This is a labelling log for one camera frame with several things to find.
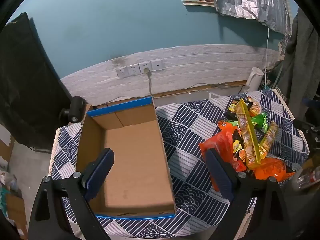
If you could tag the blue-edged cardboard box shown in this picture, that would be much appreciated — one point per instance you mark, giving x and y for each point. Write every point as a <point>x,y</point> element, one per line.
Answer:
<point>135,155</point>

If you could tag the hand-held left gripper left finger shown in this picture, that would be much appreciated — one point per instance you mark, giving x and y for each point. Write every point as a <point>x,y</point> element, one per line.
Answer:
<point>100,175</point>

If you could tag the clear orange noodle snack packet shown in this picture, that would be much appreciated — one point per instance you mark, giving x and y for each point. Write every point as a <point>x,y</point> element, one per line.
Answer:
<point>255,108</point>

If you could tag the wooden ledge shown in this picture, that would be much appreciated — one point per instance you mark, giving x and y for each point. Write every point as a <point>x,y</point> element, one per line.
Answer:
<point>198,3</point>

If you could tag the navy white patterned tablecloth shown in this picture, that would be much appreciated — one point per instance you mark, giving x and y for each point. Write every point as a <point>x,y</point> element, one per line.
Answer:
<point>190,135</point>

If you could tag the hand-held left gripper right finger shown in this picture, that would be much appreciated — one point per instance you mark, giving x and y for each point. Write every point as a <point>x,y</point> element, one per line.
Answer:
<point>218,173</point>

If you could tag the cardboard pieces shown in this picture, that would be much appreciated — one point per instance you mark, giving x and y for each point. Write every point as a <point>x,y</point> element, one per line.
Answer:
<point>13,212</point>

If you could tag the silver foil curtain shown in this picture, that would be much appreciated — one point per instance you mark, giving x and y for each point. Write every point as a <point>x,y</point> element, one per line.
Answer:
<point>250,0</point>

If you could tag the long yellow snack packet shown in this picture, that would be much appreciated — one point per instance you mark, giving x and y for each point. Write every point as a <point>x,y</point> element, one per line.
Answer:
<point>268,137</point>
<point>246,135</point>

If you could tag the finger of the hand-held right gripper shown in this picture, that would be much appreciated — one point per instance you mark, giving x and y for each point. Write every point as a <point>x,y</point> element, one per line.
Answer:
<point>307,101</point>
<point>301,124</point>

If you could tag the clear plastic bottle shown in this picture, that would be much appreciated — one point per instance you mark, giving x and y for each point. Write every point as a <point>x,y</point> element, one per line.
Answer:
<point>308,177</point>

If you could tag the white kettle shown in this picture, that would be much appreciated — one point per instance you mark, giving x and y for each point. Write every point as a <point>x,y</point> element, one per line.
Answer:
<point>253,80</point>

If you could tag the torn cardboard sheet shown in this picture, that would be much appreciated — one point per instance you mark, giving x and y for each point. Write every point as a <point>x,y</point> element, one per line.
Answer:
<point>5,145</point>

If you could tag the small red snack packet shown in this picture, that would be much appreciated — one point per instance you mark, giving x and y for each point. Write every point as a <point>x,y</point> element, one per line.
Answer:
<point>238,166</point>

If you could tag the white wall socket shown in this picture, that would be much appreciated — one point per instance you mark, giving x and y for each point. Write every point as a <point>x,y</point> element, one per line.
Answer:
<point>122,72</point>
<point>133,70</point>
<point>145,66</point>
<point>157,65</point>

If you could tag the hanging grey clothes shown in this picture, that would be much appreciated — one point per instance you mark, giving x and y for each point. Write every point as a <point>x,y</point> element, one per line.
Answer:
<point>300,62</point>

